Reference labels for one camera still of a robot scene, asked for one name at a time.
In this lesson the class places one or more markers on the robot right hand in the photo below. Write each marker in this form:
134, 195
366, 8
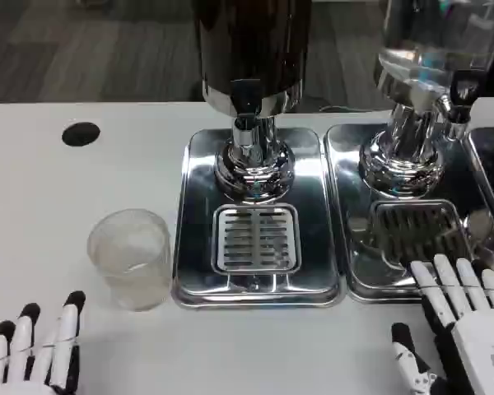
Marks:
473, 329

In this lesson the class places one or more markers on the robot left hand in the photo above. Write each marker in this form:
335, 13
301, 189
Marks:
68, 329

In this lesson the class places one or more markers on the clear ribbed glass cup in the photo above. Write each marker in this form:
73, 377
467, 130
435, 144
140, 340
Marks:
129, 263

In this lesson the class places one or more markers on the steel drip grid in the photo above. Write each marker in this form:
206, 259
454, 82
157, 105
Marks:
256, 243
416, 230

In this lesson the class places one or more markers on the clear drink dispenser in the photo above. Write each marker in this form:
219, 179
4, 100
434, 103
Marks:
411, 156

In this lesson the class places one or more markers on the black tap lever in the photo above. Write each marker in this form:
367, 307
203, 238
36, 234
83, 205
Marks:
245, 98
463, 94

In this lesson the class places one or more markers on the dark drink dispenser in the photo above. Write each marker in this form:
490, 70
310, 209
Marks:
251, 49

